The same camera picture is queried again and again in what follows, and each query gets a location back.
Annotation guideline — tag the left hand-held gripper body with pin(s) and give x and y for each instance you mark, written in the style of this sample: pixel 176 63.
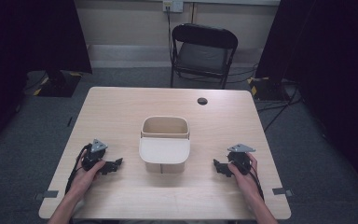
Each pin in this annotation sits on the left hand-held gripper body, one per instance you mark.
pixel 93 154

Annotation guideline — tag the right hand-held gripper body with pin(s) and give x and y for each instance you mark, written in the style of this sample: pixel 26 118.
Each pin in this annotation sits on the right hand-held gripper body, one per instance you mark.
pixel 240 157

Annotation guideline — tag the beige plastic bin with lid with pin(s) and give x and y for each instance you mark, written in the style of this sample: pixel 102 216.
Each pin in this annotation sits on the beige plastic bin with lid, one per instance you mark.
pixel 164 143

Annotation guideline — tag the person's right hand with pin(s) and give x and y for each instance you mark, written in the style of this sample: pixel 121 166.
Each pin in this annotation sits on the person's right hand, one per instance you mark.
pixel 245 180

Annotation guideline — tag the person's left hand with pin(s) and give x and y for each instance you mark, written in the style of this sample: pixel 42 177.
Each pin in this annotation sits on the person's left hand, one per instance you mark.
pixel 85 178

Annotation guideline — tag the grey tape strip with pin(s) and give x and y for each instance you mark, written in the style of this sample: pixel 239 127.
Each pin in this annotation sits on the grey tape strip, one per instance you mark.
pixel 46 195
pixel 282 191

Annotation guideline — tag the black stand base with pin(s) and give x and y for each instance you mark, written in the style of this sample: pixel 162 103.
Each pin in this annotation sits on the black stand base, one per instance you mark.
pixel 268 87
pixel 59 83

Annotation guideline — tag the black folding chair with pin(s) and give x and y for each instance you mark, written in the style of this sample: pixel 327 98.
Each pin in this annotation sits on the black folding chair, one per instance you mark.
pixel 202 54

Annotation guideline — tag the black curtain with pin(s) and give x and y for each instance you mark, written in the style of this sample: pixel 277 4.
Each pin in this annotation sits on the black curtain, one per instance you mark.
pixel 28 62
pixel 326 77

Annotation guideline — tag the white wall socket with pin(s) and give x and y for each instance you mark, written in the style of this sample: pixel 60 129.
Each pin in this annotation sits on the white wall socket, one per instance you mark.
pixel 173 5

